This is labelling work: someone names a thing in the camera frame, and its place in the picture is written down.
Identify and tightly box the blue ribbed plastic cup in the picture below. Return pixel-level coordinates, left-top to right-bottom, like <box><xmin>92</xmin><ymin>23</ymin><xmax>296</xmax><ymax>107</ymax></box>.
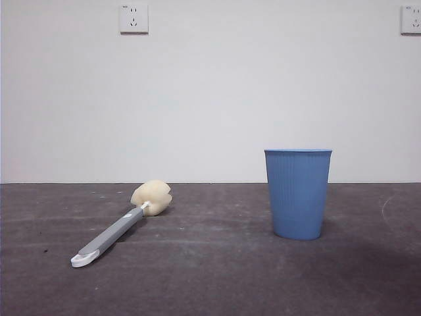
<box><xmin>264</xmin><ymin>149</ymin><xmax>333</xmax><ymax>241</ymax></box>

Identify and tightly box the grey-handled sponge cup brush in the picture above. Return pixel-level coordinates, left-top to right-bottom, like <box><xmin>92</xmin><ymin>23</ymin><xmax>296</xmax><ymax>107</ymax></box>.
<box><xmin>70</xmin><ymin>178</ymin><xmax>172</xmax><ymax>269</ymax></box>

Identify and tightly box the white wall socket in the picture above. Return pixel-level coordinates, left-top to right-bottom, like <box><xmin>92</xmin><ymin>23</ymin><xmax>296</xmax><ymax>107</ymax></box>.
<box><xmin>119</xmin><ymin>4</ymin><xmax>149</xmax><ymax>36</ymax></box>
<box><xmin>400</xmin><ymin>5</ymin><xmax>421</xmax><ymax>36</ymax></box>

